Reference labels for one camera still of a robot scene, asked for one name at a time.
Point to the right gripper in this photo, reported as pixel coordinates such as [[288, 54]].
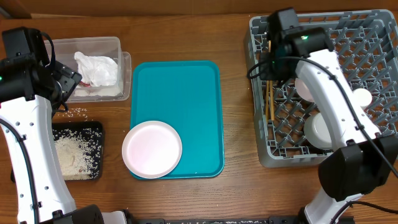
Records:
[[268, 74]]

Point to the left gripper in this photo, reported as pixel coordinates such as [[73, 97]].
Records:
[[68, 78]]

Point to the red snack wrapper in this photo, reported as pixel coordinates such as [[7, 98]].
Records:
[[82, 84]]

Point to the white napkin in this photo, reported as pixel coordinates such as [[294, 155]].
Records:
[[96, 70], [100, 91]]

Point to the small white plate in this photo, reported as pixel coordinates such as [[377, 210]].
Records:
[[303, 91]]

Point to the grey metal bowl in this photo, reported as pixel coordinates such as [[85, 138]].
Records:
[[317, 133]]

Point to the white paper cup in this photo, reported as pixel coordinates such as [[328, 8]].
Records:
[[363, 97]]

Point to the large white dinner plate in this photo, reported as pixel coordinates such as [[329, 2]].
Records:
[[152, 149]]

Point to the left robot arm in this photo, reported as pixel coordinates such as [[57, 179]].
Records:
[[33, 87]]

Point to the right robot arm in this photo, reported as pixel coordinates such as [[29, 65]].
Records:
[[362, 157]]

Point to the clear plastic waste bin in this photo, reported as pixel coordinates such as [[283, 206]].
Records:
[[64, 50]]

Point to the scattered rice grains on table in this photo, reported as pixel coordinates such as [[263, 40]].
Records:
[[72, 115]]

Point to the black rectangular tray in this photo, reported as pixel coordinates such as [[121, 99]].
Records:
[[96, 130]]

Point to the pile of rice in tray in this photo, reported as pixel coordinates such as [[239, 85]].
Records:
[[74, 155]]

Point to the teal plastic serving tray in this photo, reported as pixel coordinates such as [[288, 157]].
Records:
[[187, 96]]

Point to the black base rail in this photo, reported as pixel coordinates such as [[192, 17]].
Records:
[[269, 220]]

